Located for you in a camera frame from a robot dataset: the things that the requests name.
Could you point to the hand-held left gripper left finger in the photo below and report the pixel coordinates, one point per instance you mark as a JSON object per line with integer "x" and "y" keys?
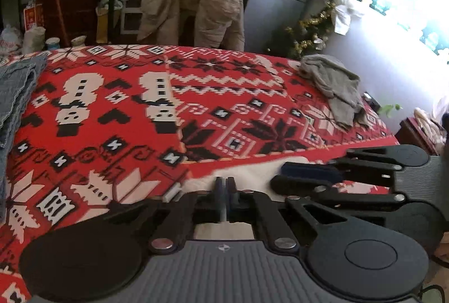
{"x": 219, "y": 197}

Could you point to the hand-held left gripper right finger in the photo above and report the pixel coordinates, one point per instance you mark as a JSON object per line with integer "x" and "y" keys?
{"x": 229, "y": 197}

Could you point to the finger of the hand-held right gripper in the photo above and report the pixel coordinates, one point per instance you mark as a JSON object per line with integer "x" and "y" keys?
{"x": 308, "y": 171}
{"x": 294, "y": 185}

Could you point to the white knit vest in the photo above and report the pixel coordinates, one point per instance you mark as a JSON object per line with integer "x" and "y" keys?
{"x": 252, "y": 171}

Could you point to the wooden nightstand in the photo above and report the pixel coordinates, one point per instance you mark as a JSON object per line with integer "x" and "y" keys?
{"x": 414, "y": 134}

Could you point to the dark blue fuzzy garment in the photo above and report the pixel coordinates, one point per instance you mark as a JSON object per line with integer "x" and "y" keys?
{"x": 445, "y": 129}

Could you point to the cream clothing pile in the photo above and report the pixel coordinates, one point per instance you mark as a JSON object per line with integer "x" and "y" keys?
{"x": 428, "y": 124}

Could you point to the green plant sprig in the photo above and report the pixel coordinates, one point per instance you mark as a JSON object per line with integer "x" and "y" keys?
{"x": 388, "y": 109}

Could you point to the grey shirt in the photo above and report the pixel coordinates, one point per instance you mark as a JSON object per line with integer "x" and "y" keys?
{"x": 333, "y": 85}

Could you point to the red patterned blanket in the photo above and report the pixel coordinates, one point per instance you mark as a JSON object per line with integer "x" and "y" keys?
{"x": 122, "y": 120}

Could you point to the small Christmas tree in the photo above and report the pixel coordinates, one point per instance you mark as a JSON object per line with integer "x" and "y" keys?
{"x": 308, "y": 33}

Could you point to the white cloth bow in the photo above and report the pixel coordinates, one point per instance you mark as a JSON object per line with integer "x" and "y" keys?
{"x": 345, "y": 17}

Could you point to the yellow paper bag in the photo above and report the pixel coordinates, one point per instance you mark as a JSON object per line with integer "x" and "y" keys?
{"x": 102, "y": 26}

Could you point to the white pet bowl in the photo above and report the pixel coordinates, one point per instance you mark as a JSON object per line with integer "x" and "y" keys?
{"x": 78, "y": 41}

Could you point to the blue pet bowl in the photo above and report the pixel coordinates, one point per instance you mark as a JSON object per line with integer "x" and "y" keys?
{"x": 53, "y": 44}

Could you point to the folded blue jeans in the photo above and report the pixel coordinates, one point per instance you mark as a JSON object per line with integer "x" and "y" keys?
{"x": 14, "y": 96}

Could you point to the wooden drawer cabinet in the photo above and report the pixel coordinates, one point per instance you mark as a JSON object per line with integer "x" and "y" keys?
{"x": 80, "y": 15}

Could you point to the white sack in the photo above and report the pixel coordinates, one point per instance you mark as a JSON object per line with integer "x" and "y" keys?
{"x": 33, "y": 40}

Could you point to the red carton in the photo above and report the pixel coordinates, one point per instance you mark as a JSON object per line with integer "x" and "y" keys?
{"x": 32, "y": 17}

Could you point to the white plastic bag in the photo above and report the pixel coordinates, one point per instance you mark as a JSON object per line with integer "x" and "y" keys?
{"x": 10, "y": 41}

